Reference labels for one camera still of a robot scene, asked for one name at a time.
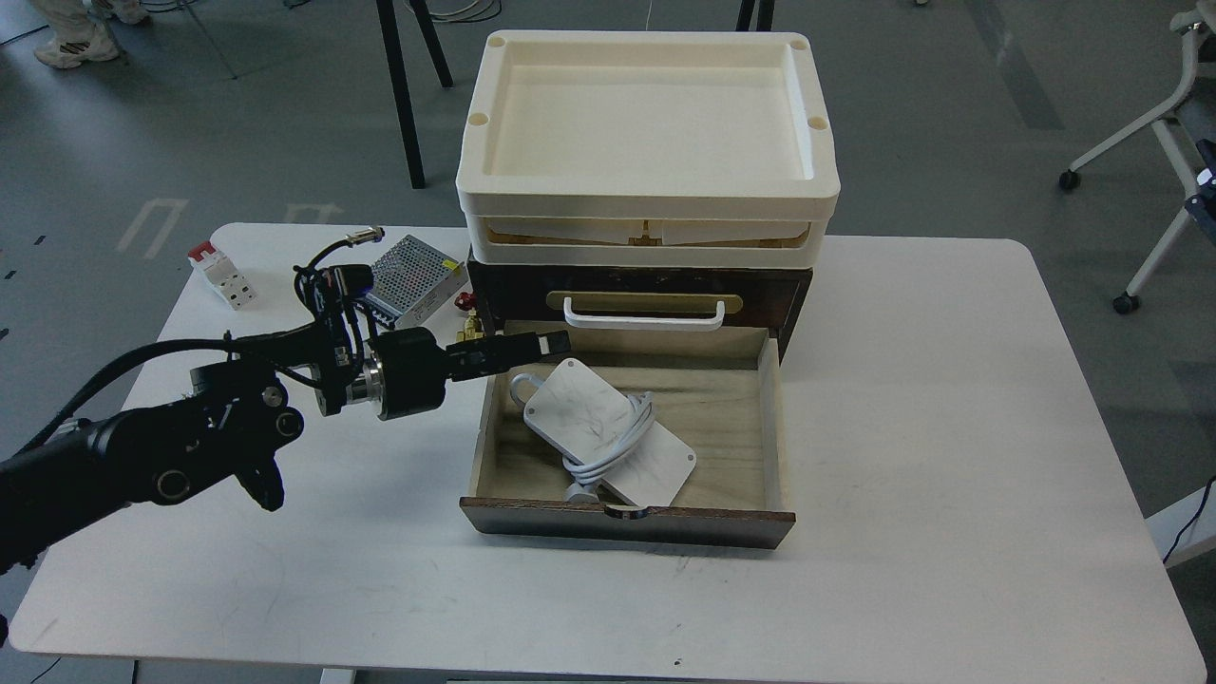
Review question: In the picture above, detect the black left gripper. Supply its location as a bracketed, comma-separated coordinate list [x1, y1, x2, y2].
[368, 327, 572, 421]

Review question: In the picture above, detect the white charger with cable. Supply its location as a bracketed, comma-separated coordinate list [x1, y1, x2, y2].
[510, 359, 696, 506]

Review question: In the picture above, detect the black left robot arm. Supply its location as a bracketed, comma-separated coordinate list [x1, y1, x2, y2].
[1, 258, 572, 570]

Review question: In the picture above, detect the dark wooden cabinet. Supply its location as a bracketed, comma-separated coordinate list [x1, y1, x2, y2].
[467, 256, 815, 354]

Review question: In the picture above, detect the metal mesh power supply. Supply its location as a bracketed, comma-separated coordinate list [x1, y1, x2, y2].
[364, 237, 468, 330]

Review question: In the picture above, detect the open wooden drawer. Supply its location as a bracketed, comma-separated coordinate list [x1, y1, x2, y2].
[460, 327, 796, 549]

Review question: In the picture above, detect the cream plastic stacked tray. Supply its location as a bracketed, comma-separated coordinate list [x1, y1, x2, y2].
[455, 30, 840, 270]

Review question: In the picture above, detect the red white circuit breaker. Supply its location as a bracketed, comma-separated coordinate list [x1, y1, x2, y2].
[187, 239, 257, 309]

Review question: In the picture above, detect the black stand leg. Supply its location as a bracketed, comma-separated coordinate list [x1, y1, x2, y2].
[734, 0, 776, 33]
[375, 0, 454, 189]

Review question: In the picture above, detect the black stand leg right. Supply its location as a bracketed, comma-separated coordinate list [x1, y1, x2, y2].
[734, 0, 776, 33]

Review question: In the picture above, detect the white sneaker of person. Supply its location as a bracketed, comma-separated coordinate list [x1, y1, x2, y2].
[28, 1, 151, 69]

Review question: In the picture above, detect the brass valve red handle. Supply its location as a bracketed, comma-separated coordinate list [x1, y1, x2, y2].
[454, 291, 485, 342]

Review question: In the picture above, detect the white drawer handle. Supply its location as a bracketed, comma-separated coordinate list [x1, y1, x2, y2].
[561, 297, 726, 333]

